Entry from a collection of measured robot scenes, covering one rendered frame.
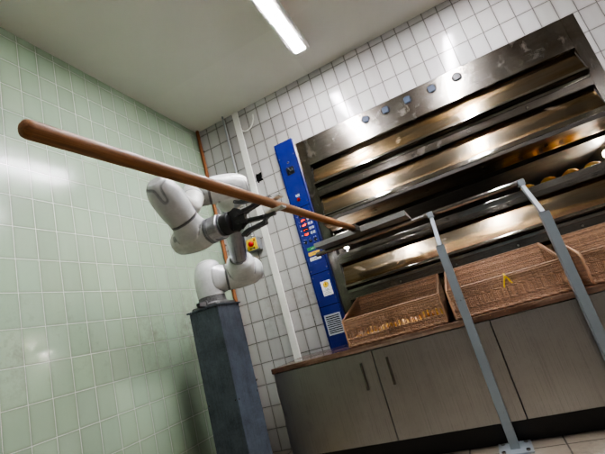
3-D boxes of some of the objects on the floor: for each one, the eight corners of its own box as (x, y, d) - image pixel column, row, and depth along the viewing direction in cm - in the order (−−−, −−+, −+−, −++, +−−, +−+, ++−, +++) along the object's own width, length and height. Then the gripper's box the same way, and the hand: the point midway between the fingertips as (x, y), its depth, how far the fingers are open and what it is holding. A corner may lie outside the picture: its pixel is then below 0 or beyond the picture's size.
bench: (330, 441, 265) (307, 354, 279) (801, 358, 183) (734, 241, 198) (295, 479, 213) (269, 369, 228) (927, 387, 132) (824, 226, 147)
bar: (374, 452, 221) (317, 252, 250) (640, 410, 178) (533, 175, 208) (360, 477, 192) (296, 249, 222) (672, 434, 150) (542, 158, 179)
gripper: (224, 205, 141) (281, 180, 133) (235, 248, 138) (294, 224, 130) (212, 202, 135) (271, 176, 126) (222, 247, 131) (284, 222, 123)
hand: (274, 204), depth 129 cm, fingers closed on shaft, 3 cm apart
